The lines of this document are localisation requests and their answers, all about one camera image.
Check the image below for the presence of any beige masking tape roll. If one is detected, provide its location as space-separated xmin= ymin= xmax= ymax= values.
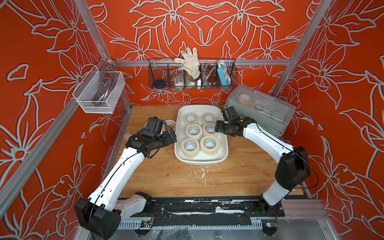
xmin=203 ymin=123 xmax=219 ymax=138
xmin=182 ymin=138 xmax=200 ymax=159
xmin=185 ymin=124 xmax=203 ymax=140
xmin=183 ymin=112 xmax=200 ymax=125
xmin=200 ymin=136 xmax=220 ymax=156
xmin=165 ymin=120 xmax=176 ymax=130
xmin=201 ymin=113 xmax=217 ymax=125

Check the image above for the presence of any small clear plastic packet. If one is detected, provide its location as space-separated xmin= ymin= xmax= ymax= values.
xmin=124 ymin=133 xmax=132 ymax=141

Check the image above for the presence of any white work glove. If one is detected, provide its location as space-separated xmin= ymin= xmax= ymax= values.
xmin=175 ymin=48 xmax=201 ymax=81

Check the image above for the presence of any translucent lidded storage box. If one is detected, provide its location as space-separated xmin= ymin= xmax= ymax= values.
xmin=225 ymin=85 xmax=296 ymax=137

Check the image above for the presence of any white power adapter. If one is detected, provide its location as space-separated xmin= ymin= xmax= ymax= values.
xmin=173 ymin=73 xmax=185 ymax=87

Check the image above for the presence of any white plastic storage tray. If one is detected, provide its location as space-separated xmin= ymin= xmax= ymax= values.
xmin=174 ymin=105 xmax=229 ymax=166

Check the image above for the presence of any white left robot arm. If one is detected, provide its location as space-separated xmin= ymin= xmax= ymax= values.
xmin=75 ymin=117 xmax=177 ymax=240

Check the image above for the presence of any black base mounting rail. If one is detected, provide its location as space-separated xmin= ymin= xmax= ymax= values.
xmin=133 ymin=196 xmax=285 ymax=218

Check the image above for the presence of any white mesh wall basket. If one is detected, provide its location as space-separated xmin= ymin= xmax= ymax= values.
xmin=73 ymin=67 xmax=125 ymax=114

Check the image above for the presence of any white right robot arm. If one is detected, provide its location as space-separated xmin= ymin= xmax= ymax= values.
xmin=215 ymin=107 xmax=311 ymax=208

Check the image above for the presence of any black wire wall basket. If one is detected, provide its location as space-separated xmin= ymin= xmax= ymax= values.
xmin=148 ymin=58 xmax=239 ymax=90

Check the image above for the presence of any dark blue round object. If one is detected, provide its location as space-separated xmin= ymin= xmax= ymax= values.
xmin=153 ymin=79 xmax=166 ymax=89

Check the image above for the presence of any blue white box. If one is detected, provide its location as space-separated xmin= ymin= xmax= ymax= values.
xmin=217 ymin=60 xmax=231 ymax=89

